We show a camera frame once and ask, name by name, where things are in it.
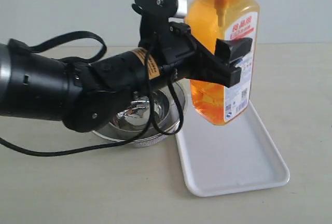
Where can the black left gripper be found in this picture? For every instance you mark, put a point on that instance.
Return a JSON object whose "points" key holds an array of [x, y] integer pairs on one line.
{"points": [[167, 52]]}

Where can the white plastic tray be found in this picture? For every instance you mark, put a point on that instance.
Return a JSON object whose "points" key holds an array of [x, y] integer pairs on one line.
{"points": [[237, 157]]}

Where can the small stainless steel bowl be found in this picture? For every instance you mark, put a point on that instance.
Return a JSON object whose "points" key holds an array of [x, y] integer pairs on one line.
{"points": [[134, 119]]}

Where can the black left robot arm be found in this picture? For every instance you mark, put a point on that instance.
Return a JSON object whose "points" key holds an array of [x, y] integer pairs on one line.
{"points": [[85, 95]]}

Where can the steel mesh colander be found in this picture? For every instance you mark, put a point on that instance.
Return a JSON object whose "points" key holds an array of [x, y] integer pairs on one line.
{"points": [[151, 137]]}

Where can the orange soap pump bottle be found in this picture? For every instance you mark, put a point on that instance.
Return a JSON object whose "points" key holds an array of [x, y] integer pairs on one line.
{"points": [[228, 29]]}

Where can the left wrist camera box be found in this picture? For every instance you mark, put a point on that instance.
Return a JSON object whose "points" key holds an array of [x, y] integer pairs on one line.
{"points": [[162, 8]]}

